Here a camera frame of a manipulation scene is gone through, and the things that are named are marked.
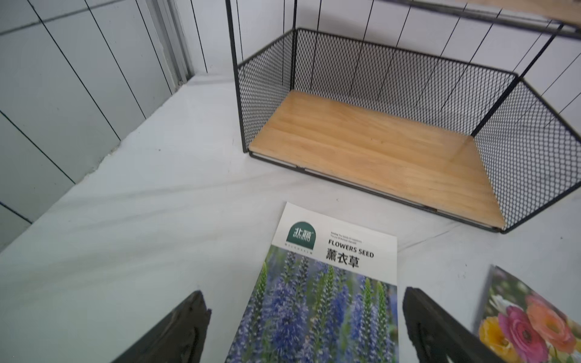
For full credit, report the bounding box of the lavender seed bag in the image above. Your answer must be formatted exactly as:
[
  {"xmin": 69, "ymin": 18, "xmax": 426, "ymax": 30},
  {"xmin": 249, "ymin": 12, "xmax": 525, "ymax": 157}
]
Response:
[{"xmin": 226, "ymin": 204, "xmax": 399, "ymax": 362}]

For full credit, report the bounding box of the black wire mesh shelf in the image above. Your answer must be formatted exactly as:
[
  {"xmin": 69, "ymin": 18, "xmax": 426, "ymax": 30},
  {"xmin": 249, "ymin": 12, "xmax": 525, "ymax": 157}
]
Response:
[{"xmin": 225, "ymin": 1, "xmax": 580, "ymax": 234}]

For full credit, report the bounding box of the colourful ranunculus seed bag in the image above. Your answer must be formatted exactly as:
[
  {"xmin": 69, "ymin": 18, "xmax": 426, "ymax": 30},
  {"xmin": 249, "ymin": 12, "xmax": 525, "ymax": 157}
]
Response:
[{"xmin": 475, "ymin": 266, "xmax": 580, "ymax": 362}]

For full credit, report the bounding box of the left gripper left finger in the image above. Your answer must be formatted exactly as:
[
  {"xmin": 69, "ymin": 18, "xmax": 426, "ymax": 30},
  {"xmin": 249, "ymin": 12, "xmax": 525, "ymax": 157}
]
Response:
[{"xmin": 114, "ymin": 290, "xmax": 212, "ymax": 362}]

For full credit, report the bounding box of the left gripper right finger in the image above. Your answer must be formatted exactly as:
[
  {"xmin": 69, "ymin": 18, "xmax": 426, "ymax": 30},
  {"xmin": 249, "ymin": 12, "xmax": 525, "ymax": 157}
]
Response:
[{"xmin": 402, "ymin": 287, "xmax": 502, "ymax": 362}]

